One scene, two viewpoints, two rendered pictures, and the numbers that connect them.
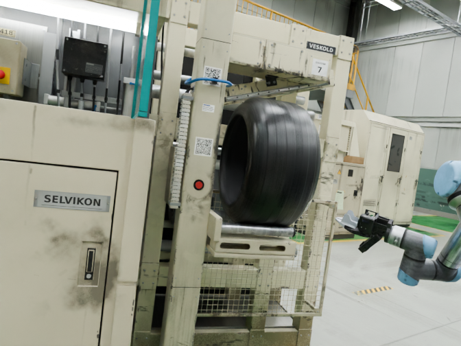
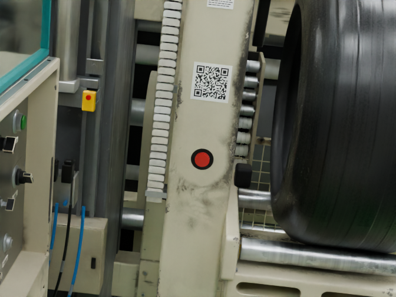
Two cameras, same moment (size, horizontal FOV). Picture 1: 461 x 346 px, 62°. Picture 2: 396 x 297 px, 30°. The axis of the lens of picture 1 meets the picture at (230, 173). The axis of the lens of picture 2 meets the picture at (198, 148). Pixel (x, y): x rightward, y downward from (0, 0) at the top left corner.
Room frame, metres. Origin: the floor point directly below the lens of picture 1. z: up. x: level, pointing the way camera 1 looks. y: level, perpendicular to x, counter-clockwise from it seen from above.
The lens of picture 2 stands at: (0.24, -0.27, 1.53)
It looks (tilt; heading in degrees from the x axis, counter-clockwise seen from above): 18 degrees down; 17
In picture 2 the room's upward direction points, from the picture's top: 7 degrees clockwise
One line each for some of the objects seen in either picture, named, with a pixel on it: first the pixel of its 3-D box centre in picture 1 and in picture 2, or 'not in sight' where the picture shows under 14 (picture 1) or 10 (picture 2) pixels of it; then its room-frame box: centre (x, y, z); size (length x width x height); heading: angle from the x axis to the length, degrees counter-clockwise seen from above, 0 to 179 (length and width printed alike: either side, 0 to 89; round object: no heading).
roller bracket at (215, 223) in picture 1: (207, 220); (230, 220); (1.70, 0.07, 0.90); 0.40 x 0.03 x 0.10; 17
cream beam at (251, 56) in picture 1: (269, 61); not in sight; (2.08, -0.13, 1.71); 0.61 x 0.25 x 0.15; 107
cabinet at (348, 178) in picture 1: (331, 198); not in sight; (6.37, -1.71, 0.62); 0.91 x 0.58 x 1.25; 125
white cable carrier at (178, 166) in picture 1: (180, 151); (167, 88); (1.61, 0.22, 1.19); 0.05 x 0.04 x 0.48; 17
